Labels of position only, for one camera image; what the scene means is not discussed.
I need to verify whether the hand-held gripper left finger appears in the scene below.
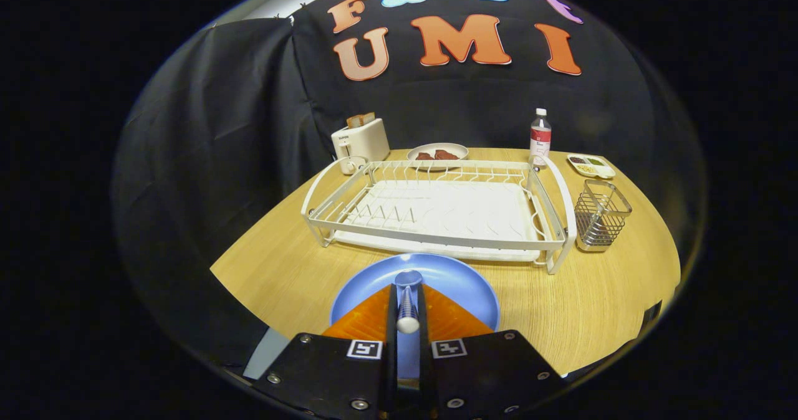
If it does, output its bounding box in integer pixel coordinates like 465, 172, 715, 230
252, 283, 400, 418

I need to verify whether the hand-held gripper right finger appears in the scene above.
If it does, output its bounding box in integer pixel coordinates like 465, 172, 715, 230
416, 283, 565, 416

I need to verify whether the metal spoon with striped handle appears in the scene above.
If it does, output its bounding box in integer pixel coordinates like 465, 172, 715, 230
394, 270, 423, 335

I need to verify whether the blue plate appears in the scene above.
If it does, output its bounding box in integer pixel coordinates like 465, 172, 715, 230
329, 253, 501, 380

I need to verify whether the white wire dish rack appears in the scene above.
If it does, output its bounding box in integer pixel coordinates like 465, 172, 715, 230
301, 155, 578, 275

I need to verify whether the metal wire basket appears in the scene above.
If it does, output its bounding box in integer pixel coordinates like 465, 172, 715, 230
574, 179, 633, 253

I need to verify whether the round white plate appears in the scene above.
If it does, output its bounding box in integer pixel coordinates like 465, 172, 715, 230
407, 143, 469, 171

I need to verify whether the white drip tray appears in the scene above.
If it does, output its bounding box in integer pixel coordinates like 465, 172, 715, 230
334, 179, 542, 263

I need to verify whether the white toaster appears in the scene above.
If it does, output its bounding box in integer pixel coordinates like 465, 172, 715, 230
330, 118, 391, 176

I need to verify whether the clear bottle with red label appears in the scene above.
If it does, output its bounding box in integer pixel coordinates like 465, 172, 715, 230
529, 108, 552, 169

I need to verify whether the white divided snack tray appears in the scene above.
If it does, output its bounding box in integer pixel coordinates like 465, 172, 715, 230
566, 153, 616, 180

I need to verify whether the black backdrop cloth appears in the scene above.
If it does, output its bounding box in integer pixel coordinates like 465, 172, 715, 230
112, 0, 708, 371

